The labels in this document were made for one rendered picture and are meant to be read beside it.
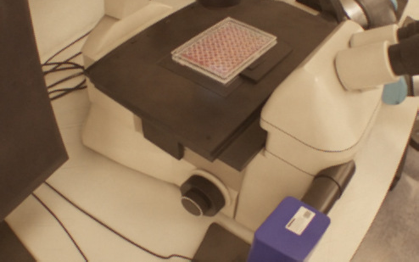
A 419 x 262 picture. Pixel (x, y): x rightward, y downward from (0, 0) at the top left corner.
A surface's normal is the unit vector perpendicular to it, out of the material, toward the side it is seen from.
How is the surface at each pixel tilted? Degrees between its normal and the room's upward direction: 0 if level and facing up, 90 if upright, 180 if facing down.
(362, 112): 50
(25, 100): 86
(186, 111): 0
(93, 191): 0
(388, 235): 0
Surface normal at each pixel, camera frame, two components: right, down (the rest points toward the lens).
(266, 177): -0.62, 0.55
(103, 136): -0.44, -0.04
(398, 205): 0.02, -0.70
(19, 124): 0.79, 0.40
